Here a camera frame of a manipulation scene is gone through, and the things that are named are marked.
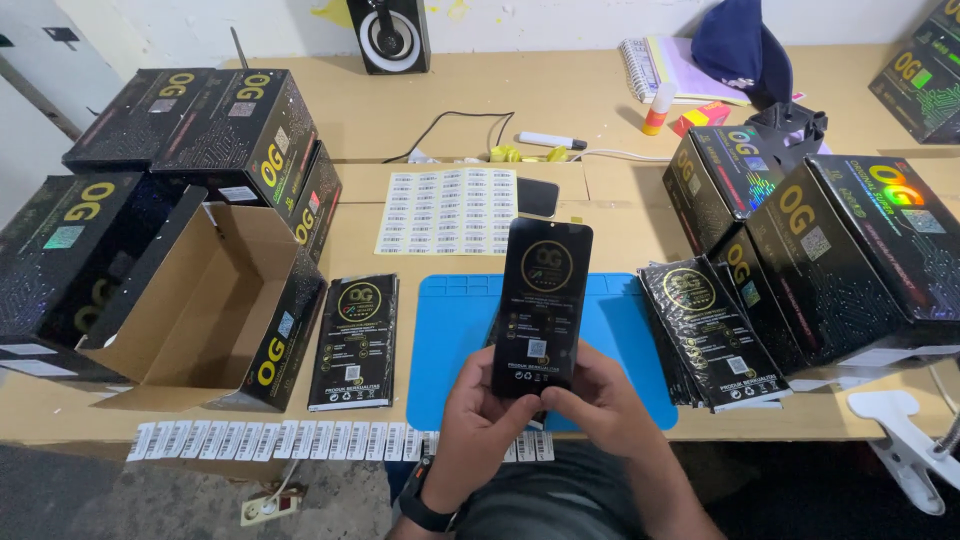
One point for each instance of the white power strip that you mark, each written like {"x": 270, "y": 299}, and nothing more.
{"x": 271, "y": 504}

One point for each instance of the black antenna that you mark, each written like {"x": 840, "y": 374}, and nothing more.
{"x": 239, "y": 49}

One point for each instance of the person's grey trousers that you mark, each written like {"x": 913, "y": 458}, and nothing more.
{"x": 555, "y": 495}

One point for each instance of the thick stack of black packets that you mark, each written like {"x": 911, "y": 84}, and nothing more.
{"x": 705, "y": 334}

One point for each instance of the white clamp lamp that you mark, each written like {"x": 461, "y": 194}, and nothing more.
{"x": 900, "y": 442}

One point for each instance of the person's left hand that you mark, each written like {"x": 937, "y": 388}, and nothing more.
{"x": 469, "y": 431}

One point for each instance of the yellow tape scraps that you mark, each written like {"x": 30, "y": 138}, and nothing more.
{"x": 525, "y": 154}

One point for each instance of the barcode sticker sheet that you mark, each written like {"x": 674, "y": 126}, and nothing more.
{"x": 448, "y": 211}

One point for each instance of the black phone screen packet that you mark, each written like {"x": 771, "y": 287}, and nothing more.
{"x": 544, "y": 300}

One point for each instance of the small red yellow box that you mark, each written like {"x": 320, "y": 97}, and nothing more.
{"x": 701, "y": 118}

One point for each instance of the white marker pen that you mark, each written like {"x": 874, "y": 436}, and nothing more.
{"x": 551, "y": 140}

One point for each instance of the open black cardboard box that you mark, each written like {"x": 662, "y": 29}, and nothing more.
{"x": 210, "y": 307}

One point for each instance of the row of barcode sticker strips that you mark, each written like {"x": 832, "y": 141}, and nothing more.
{"x": 270, "y": 440}

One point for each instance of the black smartphone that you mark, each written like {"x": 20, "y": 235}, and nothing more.
{"x": 537, "y": 197}

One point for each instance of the black plastic holder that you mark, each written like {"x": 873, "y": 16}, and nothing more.
{"x": 791, "y": 127}

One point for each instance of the thin stack of black packets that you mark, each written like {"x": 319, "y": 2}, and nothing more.
{"x": 354, "y": 341}

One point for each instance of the black wristwatch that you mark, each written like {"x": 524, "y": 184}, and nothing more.
{"x": 424, "y": 502}

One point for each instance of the blue silicone work mat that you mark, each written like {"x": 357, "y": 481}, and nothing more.
{"x": 450, "y": 352}

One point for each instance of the spiral notebook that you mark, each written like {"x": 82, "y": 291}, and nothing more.
{"x": 667, "y": 71}

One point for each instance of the white orange glue stick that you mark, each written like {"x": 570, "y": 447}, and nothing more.
{"x": 658, "y": 110}

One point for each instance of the black printed cardboard box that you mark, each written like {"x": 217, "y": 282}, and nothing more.
{"x": 716, "y": 180}
{"x": 319, "y": 202}
{"x": 52, "y": 255}
{"x": 135, "y": 120}
{"x": 855, "y": 255}
{"x": 754, "y": 300}
{"x": 922, "y": 82}
{"x": 240, "y": 135}

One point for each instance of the dark blue cap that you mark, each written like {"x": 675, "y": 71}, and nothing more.
{"x": 739, "y": 49}

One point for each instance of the person's right hand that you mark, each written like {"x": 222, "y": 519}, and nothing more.
{"x": 611, "y": 424}

